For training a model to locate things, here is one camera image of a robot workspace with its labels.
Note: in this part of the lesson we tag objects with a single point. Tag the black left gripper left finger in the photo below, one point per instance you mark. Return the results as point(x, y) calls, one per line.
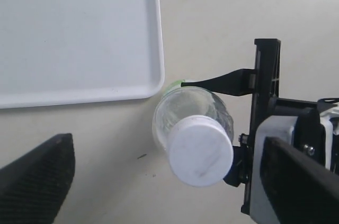
point(34, 187)

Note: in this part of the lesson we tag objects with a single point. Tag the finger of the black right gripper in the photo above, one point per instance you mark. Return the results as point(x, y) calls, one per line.
point(237, 83)
point(238, 173)

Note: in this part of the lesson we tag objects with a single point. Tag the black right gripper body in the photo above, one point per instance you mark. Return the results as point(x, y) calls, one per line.
point(313, 136)

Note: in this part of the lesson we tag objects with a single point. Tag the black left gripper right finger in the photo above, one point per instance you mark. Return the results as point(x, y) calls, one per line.
point(299, 189)

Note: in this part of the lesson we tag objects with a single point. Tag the white bottle cap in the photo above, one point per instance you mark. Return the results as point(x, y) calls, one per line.
point(199, 151)

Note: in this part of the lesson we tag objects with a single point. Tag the clear plastic drink bottle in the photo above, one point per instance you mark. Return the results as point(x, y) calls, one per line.
point(179, 102)

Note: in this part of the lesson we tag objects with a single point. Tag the white plastic tray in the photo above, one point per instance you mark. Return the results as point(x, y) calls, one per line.
point(59, 52)

